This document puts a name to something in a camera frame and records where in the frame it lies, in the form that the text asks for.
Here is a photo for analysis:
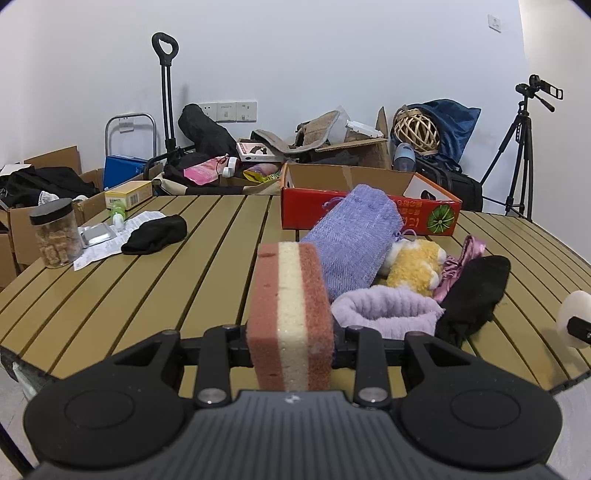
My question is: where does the lavender fluffy headband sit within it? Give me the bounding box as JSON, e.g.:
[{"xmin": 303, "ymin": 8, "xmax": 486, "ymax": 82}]
[{"xmin": 331, "ymin": 285, "xmax": 445, "ymax": 337}]

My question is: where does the black sock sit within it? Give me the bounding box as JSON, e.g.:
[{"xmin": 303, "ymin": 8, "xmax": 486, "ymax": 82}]
[
  {"xmin": 436, "ymin": 255, "xmax": 511, "ymax": 349},
  {"xmin": 121, "ymin": 215, "xmax": 188, "ymax": 256}
]

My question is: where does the black suitcase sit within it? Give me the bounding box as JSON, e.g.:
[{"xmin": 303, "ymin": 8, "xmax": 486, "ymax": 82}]
[{"xmin": 416, "ymin": 157, "xmax": 483, "ymax": 212}]

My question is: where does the yellow plush toy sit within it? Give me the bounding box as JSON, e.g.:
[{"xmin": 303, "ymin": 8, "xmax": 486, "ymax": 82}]
[{"xmin": 381, "ymin": 237, "xmax": 448, "ymax": 298}]

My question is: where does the pink and cream sponge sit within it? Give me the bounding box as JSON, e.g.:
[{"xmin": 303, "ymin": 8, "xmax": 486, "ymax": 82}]
[{"xmin": 246, "ymin": 241, "xmax": 334, "ymax": 392}]

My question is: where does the silver blister pack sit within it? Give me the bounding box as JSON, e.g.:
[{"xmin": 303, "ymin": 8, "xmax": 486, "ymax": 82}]
[{"xmin": 79, "ymin": 225, "xmax": 118, "ymax": 247}]

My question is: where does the tan slatted folding table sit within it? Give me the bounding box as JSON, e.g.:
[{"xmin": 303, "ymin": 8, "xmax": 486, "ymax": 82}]
[{"xmin": 0, "ymin": 194, "xmax": 591, "ymax": 402}]

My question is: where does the clear jar with black lid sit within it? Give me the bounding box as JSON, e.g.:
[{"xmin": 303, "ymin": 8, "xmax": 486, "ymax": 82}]
[{"xmin": 30, "ymin": 198, "xmax": 84, "ymax": 269}]

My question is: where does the blue water bottle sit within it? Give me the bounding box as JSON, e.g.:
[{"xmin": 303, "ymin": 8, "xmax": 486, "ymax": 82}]
[{"xmin": 393, "ymin": 143, "xmax": 415, "ymax": 172}]

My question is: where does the dark blue bag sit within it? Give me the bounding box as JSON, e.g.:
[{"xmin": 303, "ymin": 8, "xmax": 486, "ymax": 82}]
[{"xmin": 392, "ymin": 99, "xmax": 481, "ymax": 162}]

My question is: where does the white flat box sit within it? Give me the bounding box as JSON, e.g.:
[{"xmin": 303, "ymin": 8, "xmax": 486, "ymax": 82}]
[{"xmin": 346, "ymin": 120, "xmax": 386, "ymax": 139}]

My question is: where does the white box with dark picture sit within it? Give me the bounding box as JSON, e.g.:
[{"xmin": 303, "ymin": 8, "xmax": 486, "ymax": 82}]
[{"xmin": 236, "ymin": 141, "xmax": 283, "ymax": 163}]

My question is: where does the black clothing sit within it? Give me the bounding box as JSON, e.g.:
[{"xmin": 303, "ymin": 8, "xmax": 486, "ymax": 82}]
[{"xmin": 0, "ymin": 166, "xmax": 100, "ymax": 208}]

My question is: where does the yellow green snack packet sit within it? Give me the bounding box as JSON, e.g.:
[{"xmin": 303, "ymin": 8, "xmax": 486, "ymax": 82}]
[{"xmin": 243, "ymin": 164, "xmax": 282, "ymax": 185}]

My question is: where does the blue box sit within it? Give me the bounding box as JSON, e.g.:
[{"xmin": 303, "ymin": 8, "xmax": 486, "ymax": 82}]
[{"xmin": 104, "ymin": 156, "xmax": 149, "ymax": 190}]

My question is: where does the red cardboard box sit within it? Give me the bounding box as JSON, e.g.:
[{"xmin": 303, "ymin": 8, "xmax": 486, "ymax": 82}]
[{"xmin": 281, "ymin": 162, "xmax": 462, "ymax": 237}]

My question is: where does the beige quilted cloth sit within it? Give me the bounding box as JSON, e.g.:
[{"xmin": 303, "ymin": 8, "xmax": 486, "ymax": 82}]
[{"xmin": 253, "ymin": 111, "xmax": 341, "ymax": 155}]

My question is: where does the black duffel bag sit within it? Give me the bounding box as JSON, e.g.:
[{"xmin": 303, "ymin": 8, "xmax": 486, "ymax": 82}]
[{"xmin": 178, "ymin": 104, "xmax": 238, "ymax": 158}]

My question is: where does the pink satin cloth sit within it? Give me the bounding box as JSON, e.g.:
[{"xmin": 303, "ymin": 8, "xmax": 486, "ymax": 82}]
[{"xmin": 434, "ymin": 235, "xmax": 485, "ymax": 303}]

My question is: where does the wicker ball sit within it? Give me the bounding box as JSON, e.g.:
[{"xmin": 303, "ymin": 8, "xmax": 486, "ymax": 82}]
[{"xmin": 394, "ymin": 107, "xmax": 440, "ymax": 153}]

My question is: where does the purple knit pouch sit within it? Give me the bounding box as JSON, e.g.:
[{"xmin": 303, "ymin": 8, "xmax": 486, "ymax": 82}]
[{"xmin": 300, "ymin": 185, "xmax": 402, "ymax": 300}]

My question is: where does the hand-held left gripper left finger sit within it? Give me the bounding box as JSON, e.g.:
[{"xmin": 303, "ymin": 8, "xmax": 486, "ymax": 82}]
[{"xmin": 107, "ymin": 324, "xmax": 252, "ymax": 408}]

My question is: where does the black tripod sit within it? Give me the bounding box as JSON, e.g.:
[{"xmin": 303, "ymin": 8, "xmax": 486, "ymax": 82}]
[{"xmin": 480, "ymin": 95, "xmax": 534, "ymax": 220}]

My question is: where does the open brown cardboard box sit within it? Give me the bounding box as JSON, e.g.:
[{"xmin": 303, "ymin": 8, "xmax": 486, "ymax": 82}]
[
  {"xmin": 0, "ymin": 205, "xmax": 35, "ymax": 289},
  {"xmin": 0, "ymin": 146, "xmax": 106, "ymax": 222}
]

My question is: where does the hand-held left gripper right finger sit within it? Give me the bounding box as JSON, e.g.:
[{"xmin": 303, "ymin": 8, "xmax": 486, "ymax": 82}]
[{"xmin": 332, "ymin": 325, "xmax": 478, "ymax": 408}]

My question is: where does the pink packet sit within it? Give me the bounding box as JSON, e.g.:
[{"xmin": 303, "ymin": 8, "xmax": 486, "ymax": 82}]
[{"xmin": 184, "ymin": 157, "xmax": 227, "ymax": 182}]

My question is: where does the yellow carton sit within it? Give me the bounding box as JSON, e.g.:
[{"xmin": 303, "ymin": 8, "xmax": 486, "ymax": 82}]
[{"xmin": 105, "ymin": 181, "xmax": 153, "ymax": 210}]

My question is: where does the white paper leaflet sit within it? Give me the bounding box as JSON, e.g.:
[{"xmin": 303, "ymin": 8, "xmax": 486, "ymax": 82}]
[{"xmin": 73, "ymin": 211, "xmax": 164, "ymax": 271}]

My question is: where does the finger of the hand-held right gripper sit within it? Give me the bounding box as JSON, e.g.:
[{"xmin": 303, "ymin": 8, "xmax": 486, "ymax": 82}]
[{"xmin": 568, "ymin": 316, "xmax": 591, "ymax": 345}]

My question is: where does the cardboard box with raised flaps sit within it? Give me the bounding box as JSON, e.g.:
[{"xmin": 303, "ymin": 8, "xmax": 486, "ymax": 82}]
[{"xmin": 314, "ymin": 107, "xmax": 393, "ymax": 171}]

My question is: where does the black hand trolley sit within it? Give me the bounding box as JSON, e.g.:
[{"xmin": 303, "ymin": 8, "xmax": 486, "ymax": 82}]
[{"xmin": 145, "ymin": 32, "xmax": 195, "ymax": 181}]

